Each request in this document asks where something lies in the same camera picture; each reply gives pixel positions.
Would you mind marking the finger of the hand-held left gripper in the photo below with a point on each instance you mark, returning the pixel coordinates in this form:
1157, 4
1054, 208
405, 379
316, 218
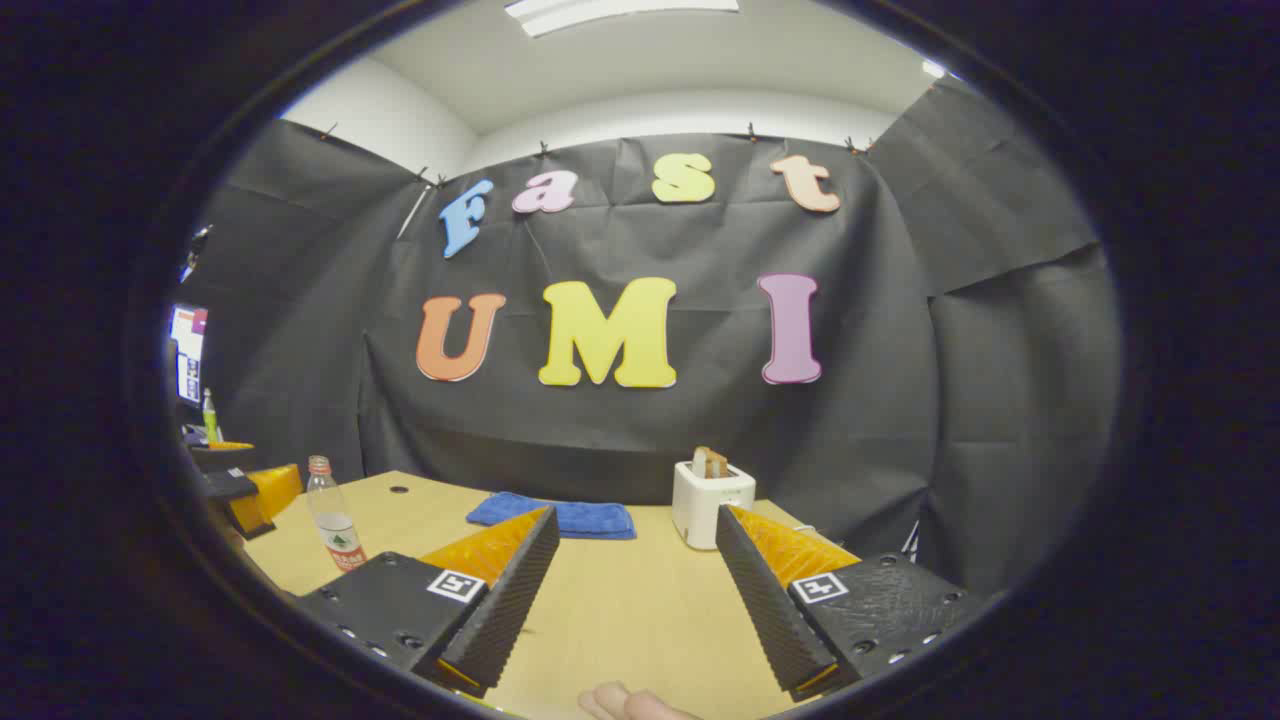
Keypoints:
225, 458
245, 510

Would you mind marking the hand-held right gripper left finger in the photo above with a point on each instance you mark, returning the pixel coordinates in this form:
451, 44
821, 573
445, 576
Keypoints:
510, 600

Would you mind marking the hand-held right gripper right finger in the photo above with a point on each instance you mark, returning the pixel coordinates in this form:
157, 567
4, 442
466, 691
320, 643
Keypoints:
765, 610

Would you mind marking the clear plastic water bottle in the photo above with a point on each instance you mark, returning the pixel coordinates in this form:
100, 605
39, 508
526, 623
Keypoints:
335, 510

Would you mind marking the green drink bottle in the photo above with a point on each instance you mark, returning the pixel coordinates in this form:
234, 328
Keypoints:
211, 420

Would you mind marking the computer monitor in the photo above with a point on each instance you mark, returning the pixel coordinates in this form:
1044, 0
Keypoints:
188, 350

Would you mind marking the blue folded towel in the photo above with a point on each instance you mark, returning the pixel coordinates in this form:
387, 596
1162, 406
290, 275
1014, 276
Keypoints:
590, 518

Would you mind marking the white toaster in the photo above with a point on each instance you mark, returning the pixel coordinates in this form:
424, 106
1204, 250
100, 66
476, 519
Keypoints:
700, 500

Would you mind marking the brown bread slice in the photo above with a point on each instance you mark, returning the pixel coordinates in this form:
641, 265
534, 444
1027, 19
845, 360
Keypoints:
717, 464

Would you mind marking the pale bread slice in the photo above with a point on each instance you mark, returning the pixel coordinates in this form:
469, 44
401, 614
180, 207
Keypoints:
699, 463

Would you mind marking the white striped dark object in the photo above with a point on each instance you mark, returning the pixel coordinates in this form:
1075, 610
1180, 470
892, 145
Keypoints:
912, 540

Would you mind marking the black backdrop cloth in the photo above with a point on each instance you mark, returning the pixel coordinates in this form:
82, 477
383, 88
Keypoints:
700, 440

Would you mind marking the ceiling light panel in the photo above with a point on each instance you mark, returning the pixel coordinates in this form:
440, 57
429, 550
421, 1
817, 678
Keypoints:
620, 12

